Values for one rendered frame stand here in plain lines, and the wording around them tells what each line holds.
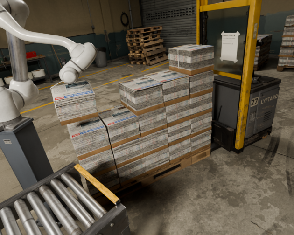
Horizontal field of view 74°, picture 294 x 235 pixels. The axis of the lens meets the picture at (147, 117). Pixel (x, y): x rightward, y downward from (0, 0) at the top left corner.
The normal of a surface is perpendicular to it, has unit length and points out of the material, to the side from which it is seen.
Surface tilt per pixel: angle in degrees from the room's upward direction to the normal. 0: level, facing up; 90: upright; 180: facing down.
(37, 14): 90
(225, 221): 0
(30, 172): 90
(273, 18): 90
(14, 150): 90
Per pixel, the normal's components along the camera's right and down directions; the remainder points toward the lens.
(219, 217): -0.11, -0.89
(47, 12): 0.70, 0.25
